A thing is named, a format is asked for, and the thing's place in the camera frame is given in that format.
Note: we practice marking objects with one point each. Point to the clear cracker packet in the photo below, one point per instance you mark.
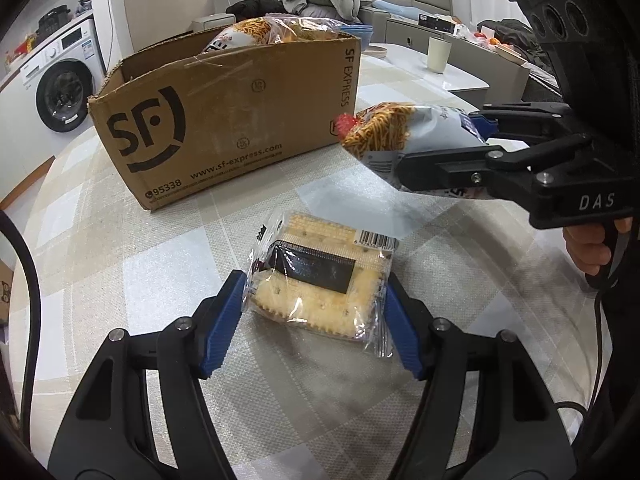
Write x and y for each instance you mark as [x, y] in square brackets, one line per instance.
[320, 270]

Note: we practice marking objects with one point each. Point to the white washing machine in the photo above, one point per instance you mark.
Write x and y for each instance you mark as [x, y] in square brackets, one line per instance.
[60, 75]

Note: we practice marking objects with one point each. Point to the person's right hand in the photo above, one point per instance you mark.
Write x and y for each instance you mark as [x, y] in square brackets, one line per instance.
[585, 247]

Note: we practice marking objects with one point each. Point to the black pressure cooker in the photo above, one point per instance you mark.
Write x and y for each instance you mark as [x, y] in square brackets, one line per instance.
[54, 17]

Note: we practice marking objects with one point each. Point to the grey side cabinet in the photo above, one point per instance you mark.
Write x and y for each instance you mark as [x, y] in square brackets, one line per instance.
[470, 55]

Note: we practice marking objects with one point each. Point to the brown cardboard box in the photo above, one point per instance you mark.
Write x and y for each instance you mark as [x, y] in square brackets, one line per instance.
[225, 110]

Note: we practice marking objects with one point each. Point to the black box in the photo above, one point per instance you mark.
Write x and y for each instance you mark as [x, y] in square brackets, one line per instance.
[437, 22]

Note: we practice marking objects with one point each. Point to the stacked beige plates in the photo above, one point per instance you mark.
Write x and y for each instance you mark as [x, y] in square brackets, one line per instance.
[376, 51]

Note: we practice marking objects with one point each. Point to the black jacket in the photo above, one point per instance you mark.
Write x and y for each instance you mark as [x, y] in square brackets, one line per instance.
[255, 8]

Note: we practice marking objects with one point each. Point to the white coffee table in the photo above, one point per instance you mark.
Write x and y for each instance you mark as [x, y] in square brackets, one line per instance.
[460, 77]

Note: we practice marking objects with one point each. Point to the oranges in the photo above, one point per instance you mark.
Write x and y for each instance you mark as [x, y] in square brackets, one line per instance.
[487, 37]

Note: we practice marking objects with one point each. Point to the light blue pillow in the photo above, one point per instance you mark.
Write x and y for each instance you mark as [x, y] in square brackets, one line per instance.
[397, 8]

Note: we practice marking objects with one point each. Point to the food items on washer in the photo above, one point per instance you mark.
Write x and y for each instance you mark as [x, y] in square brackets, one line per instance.
[20, 45]

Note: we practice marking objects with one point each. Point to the white crispy noodle packet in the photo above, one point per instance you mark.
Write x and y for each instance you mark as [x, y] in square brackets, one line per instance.
[390, 125]

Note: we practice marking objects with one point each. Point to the cream tumbler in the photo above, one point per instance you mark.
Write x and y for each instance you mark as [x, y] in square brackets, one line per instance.
[438, 55]

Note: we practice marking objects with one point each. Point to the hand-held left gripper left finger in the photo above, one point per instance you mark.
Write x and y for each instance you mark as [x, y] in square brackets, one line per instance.
[220, 320]

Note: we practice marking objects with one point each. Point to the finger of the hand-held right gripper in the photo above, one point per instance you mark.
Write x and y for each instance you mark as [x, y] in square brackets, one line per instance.
[450, 170]
[525, 117]

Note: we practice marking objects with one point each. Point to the orange bread bag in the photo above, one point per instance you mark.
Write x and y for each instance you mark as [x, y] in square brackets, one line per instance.
[235, 35]

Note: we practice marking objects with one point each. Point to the stacked blue bowls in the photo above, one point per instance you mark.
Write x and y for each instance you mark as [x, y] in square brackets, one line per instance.
[360, 30]

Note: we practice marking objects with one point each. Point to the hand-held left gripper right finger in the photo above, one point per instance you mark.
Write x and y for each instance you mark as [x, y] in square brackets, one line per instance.
[400, 330]

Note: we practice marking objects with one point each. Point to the dark green jacket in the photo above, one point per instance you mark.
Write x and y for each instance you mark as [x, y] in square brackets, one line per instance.
[510, 35]

